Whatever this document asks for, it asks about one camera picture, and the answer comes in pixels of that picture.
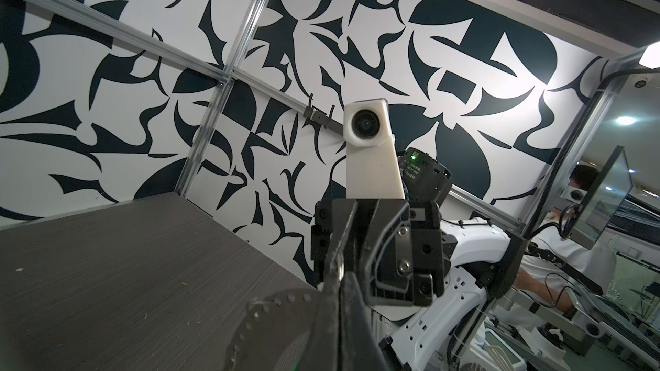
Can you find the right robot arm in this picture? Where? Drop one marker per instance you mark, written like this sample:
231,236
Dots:
483,264

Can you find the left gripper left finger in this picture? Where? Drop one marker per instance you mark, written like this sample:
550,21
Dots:
322,351

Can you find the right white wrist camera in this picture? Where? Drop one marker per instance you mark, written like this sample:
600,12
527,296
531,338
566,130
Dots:
372,169

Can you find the person in white shirt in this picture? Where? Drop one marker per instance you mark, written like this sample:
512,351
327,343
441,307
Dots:
545,280

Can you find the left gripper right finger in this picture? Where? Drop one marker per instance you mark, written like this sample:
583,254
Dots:
357,349

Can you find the computer monitor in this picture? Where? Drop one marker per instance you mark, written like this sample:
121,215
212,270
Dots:
603,199

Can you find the black wall hook rail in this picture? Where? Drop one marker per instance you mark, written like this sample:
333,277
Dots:
325,120

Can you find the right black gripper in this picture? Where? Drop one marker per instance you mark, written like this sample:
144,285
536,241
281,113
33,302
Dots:
393,247

